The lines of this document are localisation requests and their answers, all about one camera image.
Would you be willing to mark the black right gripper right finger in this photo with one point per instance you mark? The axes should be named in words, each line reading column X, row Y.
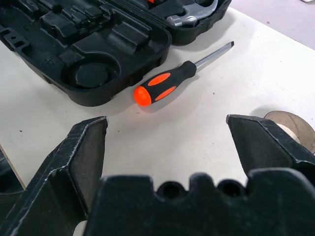
column 261, row 145

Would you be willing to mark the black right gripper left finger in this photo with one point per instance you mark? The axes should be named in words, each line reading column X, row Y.
column 54, row 157

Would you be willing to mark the orange black flathead screwdriver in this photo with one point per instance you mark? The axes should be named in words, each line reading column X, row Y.
column 172, row 76

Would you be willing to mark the black orange tool kit case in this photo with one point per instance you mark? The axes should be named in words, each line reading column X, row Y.
column 98, row 37

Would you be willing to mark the beige round tape roll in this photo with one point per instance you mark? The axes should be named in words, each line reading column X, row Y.
column 292, row 123

